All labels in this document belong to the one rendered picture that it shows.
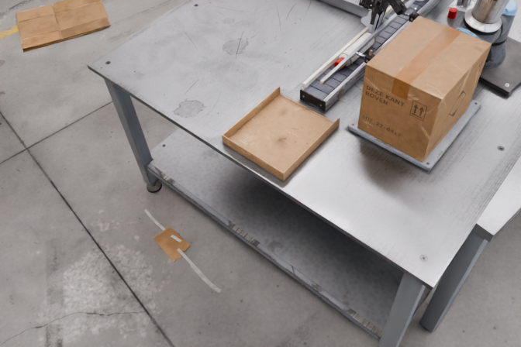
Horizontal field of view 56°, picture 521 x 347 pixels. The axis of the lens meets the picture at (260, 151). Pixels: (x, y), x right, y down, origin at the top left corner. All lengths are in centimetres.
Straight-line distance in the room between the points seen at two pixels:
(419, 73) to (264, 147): 53
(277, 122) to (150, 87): 52
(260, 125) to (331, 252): 69
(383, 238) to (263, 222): 84
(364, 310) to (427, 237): 62
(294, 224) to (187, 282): 56
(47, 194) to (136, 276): 74
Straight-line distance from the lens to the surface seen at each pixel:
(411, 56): 151
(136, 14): 389
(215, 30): 212
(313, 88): 173
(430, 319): 214
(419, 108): 145
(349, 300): 200
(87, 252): 253
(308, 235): 212
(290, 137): 163
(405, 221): 147
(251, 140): 163
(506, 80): 194
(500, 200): 159
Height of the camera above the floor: 204
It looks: 49 degrees down
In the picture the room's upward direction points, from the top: 5 degrees counter-clockwise
